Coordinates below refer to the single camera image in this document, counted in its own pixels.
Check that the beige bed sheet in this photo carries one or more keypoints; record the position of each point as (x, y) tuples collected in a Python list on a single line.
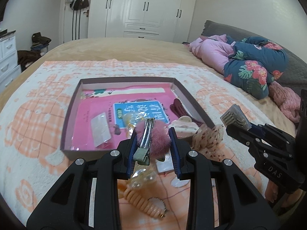
[(117, 57)]

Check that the right hand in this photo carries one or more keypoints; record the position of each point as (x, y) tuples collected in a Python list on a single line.
[(271, 192)]

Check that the yellow items plastic bag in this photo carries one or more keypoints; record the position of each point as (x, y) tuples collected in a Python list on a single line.
[(130, 120)]

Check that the dark clothes pile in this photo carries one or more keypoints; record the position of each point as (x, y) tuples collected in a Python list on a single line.
[(28, 57)]

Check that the beige claw hair clip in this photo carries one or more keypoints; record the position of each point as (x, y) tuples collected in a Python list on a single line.
[(184, 127)]

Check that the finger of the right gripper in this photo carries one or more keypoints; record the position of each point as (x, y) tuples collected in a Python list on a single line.
[(244, 137), (267, 131)]

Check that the white wardrobe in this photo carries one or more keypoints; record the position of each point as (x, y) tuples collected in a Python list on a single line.
[(165, 20)]

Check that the small white clear packet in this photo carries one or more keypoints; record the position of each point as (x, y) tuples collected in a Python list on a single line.
[(100, 130)]

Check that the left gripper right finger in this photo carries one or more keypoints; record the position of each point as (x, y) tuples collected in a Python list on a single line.
[(240, 204)]

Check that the pearl ball hair clip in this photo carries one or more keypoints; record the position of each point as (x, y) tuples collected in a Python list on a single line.
[(143, 176)]

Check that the pink quilted jacket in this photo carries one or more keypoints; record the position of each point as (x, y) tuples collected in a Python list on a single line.
[(213, 50)]

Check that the white earring card bag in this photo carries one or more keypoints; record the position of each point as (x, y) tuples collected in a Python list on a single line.
[(166, 165)]

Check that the pink fluffy pompom hair clip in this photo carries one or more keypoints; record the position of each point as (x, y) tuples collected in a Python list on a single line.
[(153, 141)]

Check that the beige dotted mesh bow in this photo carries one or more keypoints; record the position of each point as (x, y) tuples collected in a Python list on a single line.
[(207, 140)]

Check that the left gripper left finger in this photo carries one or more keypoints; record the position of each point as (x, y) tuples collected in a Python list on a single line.
[(85, 196)]

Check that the brown shallow cardboard box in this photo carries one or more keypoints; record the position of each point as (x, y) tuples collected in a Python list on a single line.
[(188, 101)]

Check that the white plastic drawer cabinet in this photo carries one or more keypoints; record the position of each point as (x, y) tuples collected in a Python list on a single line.
[(9, 67)]

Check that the maroon large hair clip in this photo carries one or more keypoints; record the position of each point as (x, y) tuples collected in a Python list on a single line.
[(177, 108)]

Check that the orange white plush blanket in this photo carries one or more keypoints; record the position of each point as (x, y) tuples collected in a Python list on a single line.
[(33, 117)]

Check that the pink knitted cloth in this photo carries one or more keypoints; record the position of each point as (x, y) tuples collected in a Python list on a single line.
[(287, 101)]

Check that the white door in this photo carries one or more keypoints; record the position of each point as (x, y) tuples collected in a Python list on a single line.
[(73, 24)]

